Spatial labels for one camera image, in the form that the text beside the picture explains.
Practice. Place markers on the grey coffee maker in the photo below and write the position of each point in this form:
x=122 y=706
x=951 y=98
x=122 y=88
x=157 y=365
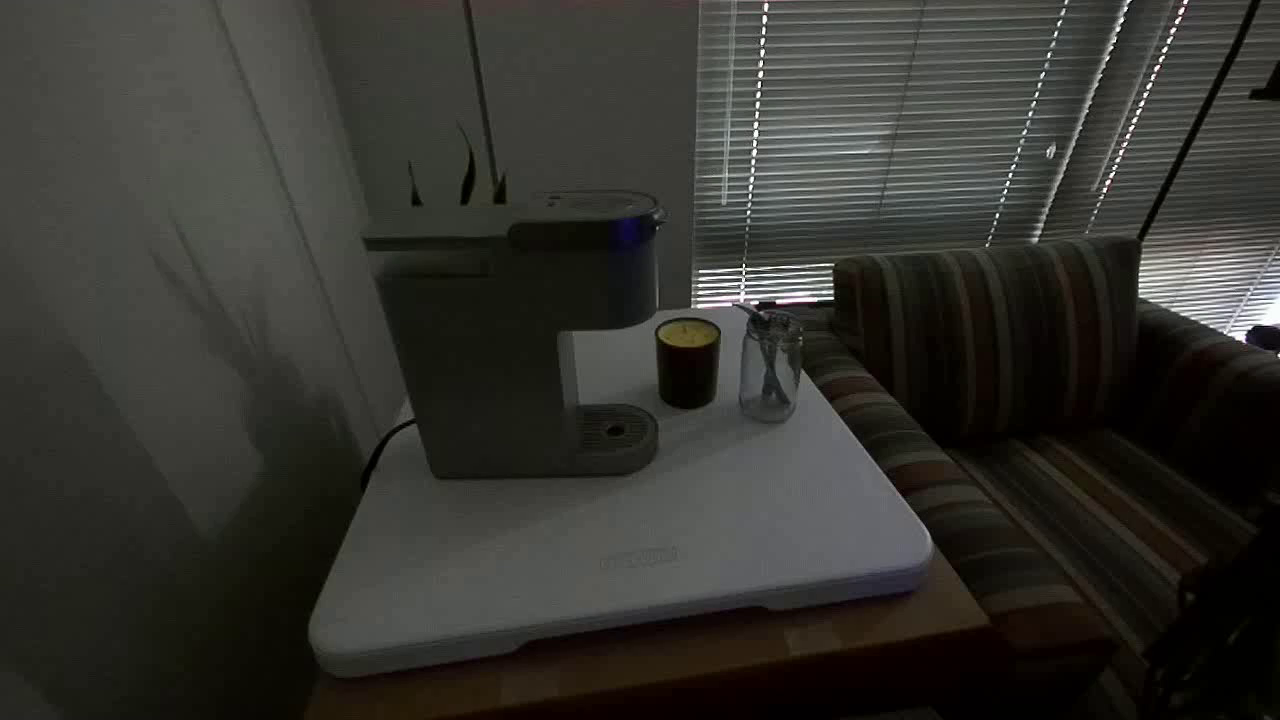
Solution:
x=481 y=361

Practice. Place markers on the yellow candle in dark jar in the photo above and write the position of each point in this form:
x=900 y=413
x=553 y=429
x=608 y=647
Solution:
x=688 y=365

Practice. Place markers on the thin metal utensil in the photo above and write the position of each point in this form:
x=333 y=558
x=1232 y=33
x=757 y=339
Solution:
x=762 y=319

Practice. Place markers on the clear glass jar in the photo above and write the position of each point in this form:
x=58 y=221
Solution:
x=769 y=384

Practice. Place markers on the white plastic board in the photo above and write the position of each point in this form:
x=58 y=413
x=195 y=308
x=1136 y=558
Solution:
x=664 y=533

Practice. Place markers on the wooden side table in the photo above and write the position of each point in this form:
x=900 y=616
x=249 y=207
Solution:
x=747 y=655

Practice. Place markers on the window blinds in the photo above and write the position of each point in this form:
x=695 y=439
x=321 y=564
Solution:
x=905 y=135

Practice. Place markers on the striped sofa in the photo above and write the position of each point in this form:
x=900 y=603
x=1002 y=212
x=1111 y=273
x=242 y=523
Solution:
x=1014 y=361

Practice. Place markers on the thin black pole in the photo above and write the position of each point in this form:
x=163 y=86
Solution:
x=1203 y=120

